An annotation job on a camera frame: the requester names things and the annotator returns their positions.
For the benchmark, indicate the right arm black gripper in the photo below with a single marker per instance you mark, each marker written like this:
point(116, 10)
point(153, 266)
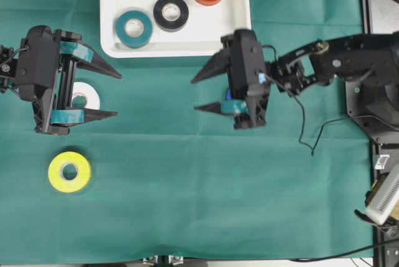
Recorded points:
point(246, 70)

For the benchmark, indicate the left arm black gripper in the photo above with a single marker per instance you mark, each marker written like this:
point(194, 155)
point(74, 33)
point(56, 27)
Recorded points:
point(36, 72)

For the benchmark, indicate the teal green tape roll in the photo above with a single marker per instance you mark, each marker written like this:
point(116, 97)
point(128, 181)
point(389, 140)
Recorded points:
point(134, 28)

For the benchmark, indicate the black tape roll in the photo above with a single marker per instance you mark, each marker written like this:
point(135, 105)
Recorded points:
point(171, 15)

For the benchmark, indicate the yellow tape roll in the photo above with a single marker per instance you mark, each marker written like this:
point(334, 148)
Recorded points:
point(56, 168)

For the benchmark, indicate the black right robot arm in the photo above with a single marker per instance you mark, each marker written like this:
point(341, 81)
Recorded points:
point(369, 59)

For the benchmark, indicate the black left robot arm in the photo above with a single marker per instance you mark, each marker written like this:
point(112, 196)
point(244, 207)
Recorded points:
point(64, 79)

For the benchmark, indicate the white tape roll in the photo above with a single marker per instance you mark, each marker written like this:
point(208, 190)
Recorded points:
point(85, 96)

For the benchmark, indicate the white plastic tray case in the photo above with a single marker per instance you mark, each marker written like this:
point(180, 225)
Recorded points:
point(199, 37)

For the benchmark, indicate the metal clamp at table edge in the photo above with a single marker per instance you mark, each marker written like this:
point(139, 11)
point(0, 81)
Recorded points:
point(163, 260)

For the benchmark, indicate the white power adapter box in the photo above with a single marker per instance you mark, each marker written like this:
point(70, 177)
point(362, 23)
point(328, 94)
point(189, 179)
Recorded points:
point(385, 199)

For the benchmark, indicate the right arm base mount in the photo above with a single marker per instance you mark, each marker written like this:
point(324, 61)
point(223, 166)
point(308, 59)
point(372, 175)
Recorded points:
point(379, 17)

